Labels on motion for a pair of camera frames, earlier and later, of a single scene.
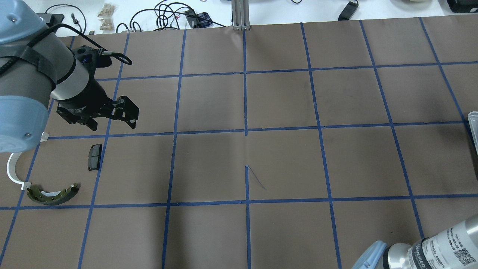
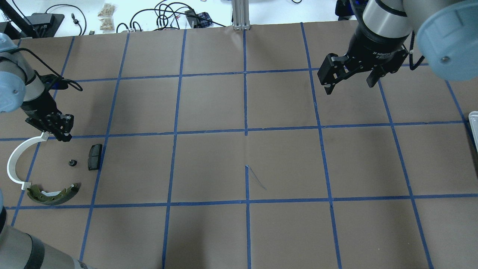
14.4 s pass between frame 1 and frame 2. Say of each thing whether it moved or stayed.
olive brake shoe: stayed
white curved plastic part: stayed
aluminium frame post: stayed
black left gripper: moved
